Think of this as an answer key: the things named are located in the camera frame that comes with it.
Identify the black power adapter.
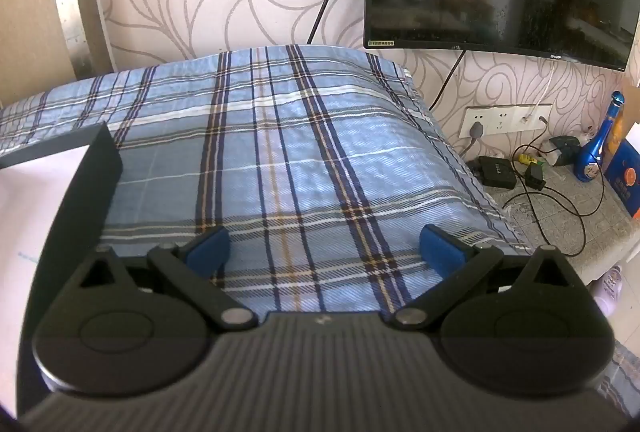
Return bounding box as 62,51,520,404
522,164,547,191

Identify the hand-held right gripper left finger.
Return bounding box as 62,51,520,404
60,226,258,331

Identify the white cable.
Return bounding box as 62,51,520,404
522,59,558,123

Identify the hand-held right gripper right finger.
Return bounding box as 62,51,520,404
392,224,586,331

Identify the blue glass bottle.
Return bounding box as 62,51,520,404
574,91,626,183

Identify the white lilac bottle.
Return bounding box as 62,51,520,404
597,264,626,319

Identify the blue plaid blanket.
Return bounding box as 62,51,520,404
0,44,640,413

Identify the blue orange carton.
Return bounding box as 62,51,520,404
600,112,640,219

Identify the black set-top box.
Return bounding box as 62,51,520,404
472,155,518,189

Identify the white wall socket strip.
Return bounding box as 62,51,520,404
460,104,553,139

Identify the dark box with white inside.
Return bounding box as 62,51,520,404
0,122,124,418

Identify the black tangled cable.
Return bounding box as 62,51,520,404
502,114,608,258

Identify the dark crumpled bag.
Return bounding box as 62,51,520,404
549,135,582,166

